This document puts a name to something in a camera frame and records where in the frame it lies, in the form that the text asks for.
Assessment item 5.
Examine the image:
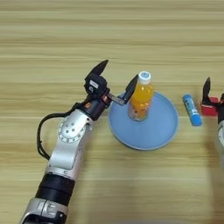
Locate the orange juice bottle white cap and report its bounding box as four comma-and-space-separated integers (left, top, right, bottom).
128, 70, 155, 123

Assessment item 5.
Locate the blue glue stick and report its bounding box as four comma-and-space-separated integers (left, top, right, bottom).
182, 94, 203, 127

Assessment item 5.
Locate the light blue round plate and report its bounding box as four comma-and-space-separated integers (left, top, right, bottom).
108, 90, 179, 151

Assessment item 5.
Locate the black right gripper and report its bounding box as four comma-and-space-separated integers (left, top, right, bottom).
201, 76, 224, 125

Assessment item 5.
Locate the red cube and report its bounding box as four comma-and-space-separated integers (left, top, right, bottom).
200, 95, 220, 117

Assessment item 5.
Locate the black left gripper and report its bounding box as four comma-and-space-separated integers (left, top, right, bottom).
76, 59, 139, 122

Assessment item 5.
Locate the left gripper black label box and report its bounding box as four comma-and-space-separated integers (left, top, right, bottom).
83, 73, 109, 99

